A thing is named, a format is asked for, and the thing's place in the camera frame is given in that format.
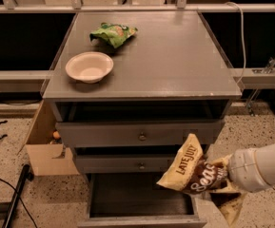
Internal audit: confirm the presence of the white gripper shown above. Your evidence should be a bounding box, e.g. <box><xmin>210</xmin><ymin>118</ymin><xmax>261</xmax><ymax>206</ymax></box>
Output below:
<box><xmin>227</xmin><ymin>148</ymin><xmax>270</xmax><ymax>193</ymax></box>

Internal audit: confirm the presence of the brown chip bag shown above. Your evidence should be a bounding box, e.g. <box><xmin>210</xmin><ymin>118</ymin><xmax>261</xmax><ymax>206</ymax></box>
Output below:
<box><xmin>157</xmin><ymin>134</ymin><xmax>246</xmax><ymax>228</ymax></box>

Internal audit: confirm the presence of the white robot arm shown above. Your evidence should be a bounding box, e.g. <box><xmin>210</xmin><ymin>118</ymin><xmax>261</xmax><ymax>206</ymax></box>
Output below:
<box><xmin>227</xmin><ymin>143</ymin><xmax>275</xmax><ymax>193</ymax></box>

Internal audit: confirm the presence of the grey top drawer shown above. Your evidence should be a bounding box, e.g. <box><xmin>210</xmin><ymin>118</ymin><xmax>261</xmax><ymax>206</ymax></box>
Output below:
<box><xmin>56</xmin><ymin>120</ymin><xmax>225</xmax><ymax>147</ymax></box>

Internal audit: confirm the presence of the grey drawer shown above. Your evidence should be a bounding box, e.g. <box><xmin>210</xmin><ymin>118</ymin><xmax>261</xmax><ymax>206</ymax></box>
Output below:
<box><xmin>77</xmin><ymin>173</ymin><xmax>206</xmax><ymax>228</ymax></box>
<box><xmin>74</xmin><ymin>155</ymin><xmax>175</xmax><ymax>174</ymax></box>
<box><xmin>56</xmin><ymin>120</ymin><xmax>225</xmax><ymax>147</ymax></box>

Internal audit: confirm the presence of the grey bottom drawer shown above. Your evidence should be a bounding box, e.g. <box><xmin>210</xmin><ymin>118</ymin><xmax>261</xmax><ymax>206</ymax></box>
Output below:
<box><xmin>77</xmin><ymin>173</ymin><xmax>206</xmax><ymax>228</ymax></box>

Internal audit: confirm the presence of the grey drawer cabinet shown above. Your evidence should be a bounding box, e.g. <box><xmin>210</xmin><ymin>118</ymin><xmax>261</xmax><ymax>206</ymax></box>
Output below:
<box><xmin>42</xmin><ymin>9</ymin><xmax>243</xmax><ymax>228</ymax></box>

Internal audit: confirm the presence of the grey middle drawer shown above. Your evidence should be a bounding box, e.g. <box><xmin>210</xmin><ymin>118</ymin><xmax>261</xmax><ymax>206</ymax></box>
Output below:
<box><xmin>74</xmin><ymin>155</ymin><xmax>175</xmax><ymax>174</ymax></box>

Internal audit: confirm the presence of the green chip bag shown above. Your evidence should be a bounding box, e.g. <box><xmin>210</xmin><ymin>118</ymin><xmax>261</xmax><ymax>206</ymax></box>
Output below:
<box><xmin>89</xmin><ymin>23</ymin><xmax>138</xmax><ymax>48</ymax></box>

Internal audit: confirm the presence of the white paper bowl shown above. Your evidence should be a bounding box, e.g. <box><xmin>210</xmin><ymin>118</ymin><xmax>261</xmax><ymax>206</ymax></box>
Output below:
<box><xmin>65</xmin><ymin>52</ymin><xmax>114</xmax><ymax>84</ymax></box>

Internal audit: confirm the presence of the cardboard box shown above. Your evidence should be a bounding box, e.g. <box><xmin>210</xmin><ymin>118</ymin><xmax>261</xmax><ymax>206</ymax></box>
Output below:
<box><xmin>24</xmin><ymin>101</ymin><xmax>78</xmax><ymax>176</ymax></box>

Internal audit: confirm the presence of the black bar on floor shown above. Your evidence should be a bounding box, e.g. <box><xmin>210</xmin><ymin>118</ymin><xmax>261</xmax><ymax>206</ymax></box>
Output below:
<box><xmin>2</xmin><ymin>164</ymin><xmax>32</xmax><ymax>228</ymax></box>

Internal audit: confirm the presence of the white cable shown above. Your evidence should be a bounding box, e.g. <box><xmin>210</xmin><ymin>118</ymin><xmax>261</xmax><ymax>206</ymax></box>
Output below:
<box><xmin>225</xmin><ymin>1</ymin><xmax>247</xmax><ymax>85</ymax></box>

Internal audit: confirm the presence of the black floor cable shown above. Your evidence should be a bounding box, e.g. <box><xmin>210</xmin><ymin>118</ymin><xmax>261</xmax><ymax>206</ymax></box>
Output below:
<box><xmin>0</xmin><ymin>167</ymin><xmax>38</xmax><ymax>228</ymax></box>

